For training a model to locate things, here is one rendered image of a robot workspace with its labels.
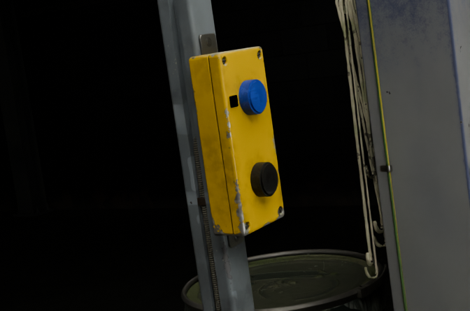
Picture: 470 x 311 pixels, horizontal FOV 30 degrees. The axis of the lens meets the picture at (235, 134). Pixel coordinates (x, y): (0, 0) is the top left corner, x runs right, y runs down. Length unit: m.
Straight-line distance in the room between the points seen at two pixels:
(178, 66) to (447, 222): 0.64
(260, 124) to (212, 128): 0.09
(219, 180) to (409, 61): 0.55
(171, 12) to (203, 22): 0.05
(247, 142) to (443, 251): 0.58
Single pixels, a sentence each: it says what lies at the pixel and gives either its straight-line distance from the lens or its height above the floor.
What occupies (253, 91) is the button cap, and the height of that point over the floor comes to 1.49.
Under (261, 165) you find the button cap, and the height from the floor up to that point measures 1.38.
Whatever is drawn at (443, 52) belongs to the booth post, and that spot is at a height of 1.49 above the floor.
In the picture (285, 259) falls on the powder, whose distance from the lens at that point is 2.76.
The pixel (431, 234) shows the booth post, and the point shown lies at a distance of 1.70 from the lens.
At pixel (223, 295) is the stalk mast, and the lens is 1.32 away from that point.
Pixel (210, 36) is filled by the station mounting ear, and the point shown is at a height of 1.57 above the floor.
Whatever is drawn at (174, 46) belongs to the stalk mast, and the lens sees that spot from 1.28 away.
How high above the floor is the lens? 1.57
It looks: 6 degrees down
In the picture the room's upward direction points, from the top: 8 degrees counter-clockwise
